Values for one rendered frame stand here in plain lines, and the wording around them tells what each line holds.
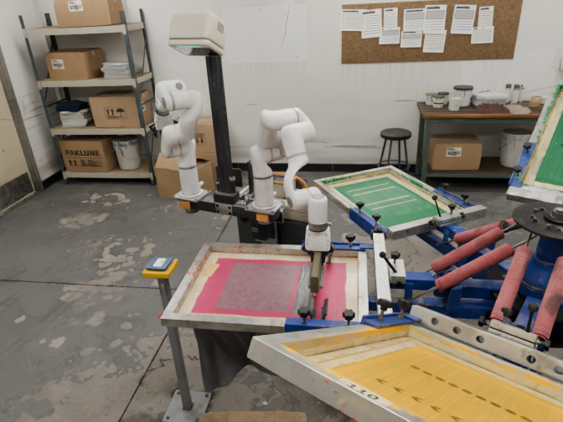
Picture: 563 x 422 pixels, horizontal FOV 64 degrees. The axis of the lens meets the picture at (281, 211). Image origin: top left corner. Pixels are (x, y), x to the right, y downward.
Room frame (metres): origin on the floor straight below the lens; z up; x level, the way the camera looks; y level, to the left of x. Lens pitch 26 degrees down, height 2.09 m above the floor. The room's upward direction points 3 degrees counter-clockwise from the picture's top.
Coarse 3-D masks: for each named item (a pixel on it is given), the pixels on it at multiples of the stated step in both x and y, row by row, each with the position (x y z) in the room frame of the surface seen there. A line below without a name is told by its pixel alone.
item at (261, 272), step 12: (228, 264) 1.78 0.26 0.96; (240, 264) 1.78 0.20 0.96; (252, 264) 1.77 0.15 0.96; (264, 264) 1.77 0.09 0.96; (276, 264) 1.76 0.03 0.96; (288, 264) 1.76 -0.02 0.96; (300, 264) 1.75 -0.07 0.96; (336, 264) 1.74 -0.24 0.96; (216, 276) 1.69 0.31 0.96; (228, 276) 1.68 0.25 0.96; (240, 276) 1.67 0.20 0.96; (252, 276) 1.67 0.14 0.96; (264, 276) 1.67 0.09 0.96; (276, 276) 1.66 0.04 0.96; (288, 276) 1.66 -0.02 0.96; (324, 276) 1.64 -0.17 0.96; (336, 276) 1.64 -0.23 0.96; (324, 288) 1.56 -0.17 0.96; (336, 288) 1.55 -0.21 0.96
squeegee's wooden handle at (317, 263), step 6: (318, 252) 1.55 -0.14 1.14; (318, 258) 1.51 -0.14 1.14; (312, 264) 1.47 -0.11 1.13; (318, 264) 1.47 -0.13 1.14; (312, 270) 1.42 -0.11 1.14; (318, 270) 1.43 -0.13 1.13; (312, 276) 1.39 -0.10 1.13; (318, 276) 1.40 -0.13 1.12; (312, 282) 1.39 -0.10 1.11; (318, 282) 1.40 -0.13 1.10; (312, 288) 1.39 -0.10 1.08; (318, 288) 1.40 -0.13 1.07
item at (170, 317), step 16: (208, 256) 1.86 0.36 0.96; (336, 256) 1.80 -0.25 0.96; (352, 256) 1.79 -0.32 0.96; (192, 272) 1.68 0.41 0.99; (176, 304) 1.45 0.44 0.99; (368, 304) 1.39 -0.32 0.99; (160, 320) 1.37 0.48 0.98; (176, 320) 1.36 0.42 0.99; (192, 320) 1.35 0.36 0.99; (208, 320) 1.35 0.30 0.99; (224, 320) 1.34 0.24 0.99; (240, 320) 1.34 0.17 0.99; (256, 320) 1.33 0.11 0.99; (272, 320) 1.33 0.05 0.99
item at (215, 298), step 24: (216, 288) 1.60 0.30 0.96; (240, 288) 1.59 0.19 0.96; (264, 288) 1.58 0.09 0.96; (288, 288) 1.57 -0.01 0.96; (192, 312) 1.44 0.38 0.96; (216, 312) 1.43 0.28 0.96; (240, 312) 1.42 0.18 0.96; (264, 312) 1.42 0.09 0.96; (288, 312) 1.41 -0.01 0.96; (336, 312) 1.39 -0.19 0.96
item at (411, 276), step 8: (408, 272) 1.52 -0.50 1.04; (416, 272) 1.51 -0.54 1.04; (424, 272) 1.51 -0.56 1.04; (408, 280) 1.47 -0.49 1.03; (416, 280) 1.46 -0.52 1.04; (424, 280) 1.46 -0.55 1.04; (432, 280) 1.45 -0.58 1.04; (392, 288) 1.48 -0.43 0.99; (400, 288) 1.47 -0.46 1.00; (416, 288) 1.46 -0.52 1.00; (424, 288) 1.46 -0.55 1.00
